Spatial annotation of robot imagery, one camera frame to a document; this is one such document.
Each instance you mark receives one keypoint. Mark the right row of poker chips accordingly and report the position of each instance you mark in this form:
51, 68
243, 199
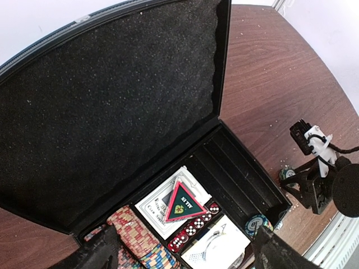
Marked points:
140, 241

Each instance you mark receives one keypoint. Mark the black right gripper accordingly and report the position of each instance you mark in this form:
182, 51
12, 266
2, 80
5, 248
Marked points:
315, 192

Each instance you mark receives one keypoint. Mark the green poker chip stack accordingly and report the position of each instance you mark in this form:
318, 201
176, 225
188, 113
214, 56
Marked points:
286, 173

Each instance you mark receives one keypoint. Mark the row of poker chips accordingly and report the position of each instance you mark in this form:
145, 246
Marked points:
94, 232
140, 241

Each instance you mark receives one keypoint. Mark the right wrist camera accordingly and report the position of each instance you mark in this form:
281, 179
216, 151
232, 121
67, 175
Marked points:
311, 140

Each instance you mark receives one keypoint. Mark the teal chip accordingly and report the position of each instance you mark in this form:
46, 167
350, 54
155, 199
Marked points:
255, 222

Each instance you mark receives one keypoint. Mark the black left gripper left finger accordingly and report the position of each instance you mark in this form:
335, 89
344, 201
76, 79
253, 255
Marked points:
101, 251

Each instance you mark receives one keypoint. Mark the black poker set case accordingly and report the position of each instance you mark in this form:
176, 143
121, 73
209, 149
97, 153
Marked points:
99, 113

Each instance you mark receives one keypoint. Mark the triangular all-in button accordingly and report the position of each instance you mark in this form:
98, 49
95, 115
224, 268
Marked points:
182, 205

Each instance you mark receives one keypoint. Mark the left row of poker chips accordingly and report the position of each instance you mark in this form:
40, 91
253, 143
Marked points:
94, 232

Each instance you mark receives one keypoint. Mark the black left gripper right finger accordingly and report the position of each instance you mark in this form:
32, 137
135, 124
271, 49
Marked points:
271, 251

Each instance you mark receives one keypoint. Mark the white card deck box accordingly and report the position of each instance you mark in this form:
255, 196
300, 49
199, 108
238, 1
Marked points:
155, 205

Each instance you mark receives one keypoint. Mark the row of red dice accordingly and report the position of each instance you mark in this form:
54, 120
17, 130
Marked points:
192, 227

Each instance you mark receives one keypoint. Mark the blue yellow card deck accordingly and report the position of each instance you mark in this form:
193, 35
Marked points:
219, 247

